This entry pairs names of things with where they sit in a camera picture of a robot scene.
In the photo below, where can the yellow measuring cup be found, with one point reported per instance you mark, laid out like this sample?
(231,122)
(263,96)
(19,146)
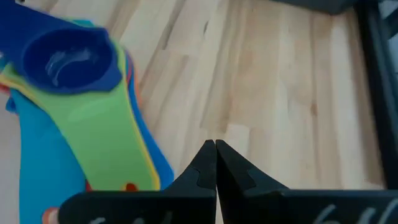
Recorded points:
(157,180)

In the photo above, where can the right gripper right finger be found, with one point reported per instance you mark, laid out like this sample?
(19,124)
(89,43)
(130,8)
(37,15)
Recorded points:
(295,208)

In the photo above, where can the black aluminium table frame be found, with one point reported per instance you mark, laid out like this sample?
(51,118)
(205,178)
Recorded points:
(377,93)

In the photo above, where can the dark blue measuring cup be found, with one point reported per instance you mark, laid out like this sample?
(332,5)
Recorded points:
(68,59)

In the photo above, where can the light blue measuring cup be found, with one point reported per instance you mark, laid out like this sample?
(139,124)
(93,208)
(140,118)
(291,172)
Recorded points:
(46,155)

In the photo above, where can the green measuring cup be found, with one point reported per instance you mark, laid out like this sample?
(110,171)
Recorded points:
(102,140)

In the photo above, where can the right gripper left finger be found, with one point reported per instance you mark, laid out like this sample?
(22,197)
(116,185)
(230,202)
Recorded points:
(140,208)

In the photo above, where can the orange measuring cup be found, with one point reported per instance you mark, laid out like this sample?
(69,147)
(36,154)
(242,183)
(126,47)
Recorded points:
(51,216)

